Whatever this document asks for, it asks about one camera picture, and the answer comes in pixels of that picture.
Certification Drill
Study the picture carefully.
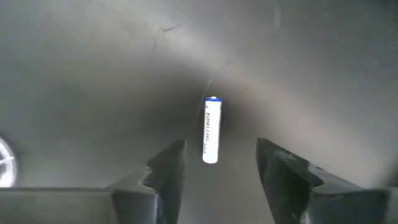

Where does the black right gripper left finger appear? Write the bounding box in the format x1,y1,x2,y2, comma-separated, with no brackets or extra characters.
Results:
111,139,188,224

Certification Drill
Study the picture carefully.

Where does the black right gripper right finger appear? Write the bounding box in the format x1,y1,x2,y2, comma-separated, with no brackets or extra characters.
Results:
256,138,392,224

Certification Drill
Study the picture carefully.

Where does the white Kirkland AAA battery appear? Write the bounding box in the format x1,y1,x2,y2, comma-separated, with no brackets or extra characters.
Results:
201,96,223,165

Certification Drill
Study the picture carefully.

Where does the black table mat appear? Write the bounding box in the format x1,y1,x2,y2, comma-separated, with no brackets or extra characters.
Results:
0,0,398,224

